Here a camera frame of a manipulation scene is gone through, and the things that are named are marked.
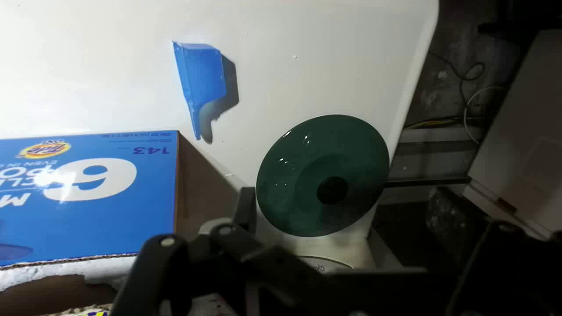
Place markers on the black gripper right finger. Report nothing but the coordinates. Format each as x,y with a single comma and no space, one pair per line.
510,274

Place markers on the dark green round lid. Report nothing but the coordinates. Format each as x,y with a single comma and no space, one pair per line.
322,175

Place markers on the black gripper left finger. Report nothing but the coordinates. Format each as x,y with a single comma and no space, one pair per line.
155,274

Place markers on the blue plastic scoop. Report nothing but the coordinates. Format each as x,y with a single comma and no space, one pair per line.
203,81

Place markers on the white washing machine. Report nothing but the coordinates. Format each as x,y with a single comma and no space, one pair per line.
327,58

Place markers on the blue detergent cardboard box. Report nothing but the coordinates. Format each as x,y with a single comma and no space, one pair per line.
88,198

